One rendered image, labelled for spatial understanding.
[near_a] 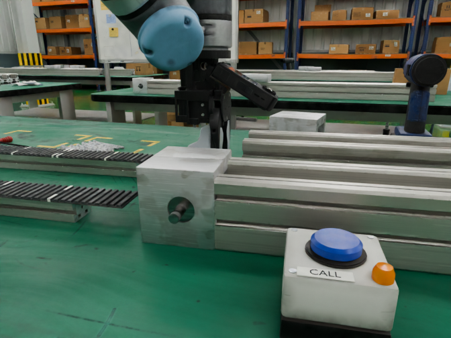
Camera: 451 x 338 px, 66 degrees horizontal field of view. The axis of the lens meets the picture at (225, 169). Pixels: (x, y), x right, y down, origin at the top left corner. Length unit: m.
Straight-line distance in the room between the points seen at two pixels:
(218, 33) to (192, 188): 0.27
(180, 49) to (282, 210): 0.22
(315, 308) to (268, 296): 0.07
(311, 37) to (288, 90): 8.96
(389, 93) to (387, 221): 1.68
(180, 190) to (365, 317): 0.22
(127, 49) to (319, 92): 2.33
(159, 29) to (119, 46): 3.47
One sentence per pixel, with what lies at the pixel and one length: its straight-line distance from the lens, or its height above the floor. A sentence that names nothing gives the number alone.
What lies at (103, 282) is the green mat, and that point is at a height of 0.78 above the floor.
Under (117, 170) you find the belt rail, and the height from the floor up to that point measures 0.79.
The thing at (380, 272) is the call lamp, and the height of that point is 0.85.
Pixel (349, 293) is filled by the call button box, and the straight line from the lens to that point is 0.27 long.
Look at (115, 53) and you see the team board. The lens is 3.90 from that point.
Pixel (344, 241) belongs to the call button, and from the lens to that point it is 0.29.
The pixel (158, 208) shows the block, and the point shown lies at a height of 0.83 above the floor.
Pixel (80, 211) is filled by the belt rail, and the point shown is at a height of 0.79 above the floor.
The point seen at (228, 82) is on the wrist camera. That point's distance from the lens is 0.57.
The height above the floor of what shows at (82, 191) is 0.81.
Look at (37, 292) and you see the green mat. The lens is 0.39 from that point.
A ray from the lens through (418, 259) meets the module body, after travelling 0.41.
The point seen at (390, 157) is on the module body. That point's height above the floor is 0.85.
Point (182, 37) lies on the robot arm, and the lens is 0.42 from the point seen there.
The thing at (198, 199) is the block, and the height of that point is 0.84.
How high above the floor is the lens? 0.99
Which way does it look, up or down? 18 degrees down
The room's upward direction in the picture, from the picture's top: straight up
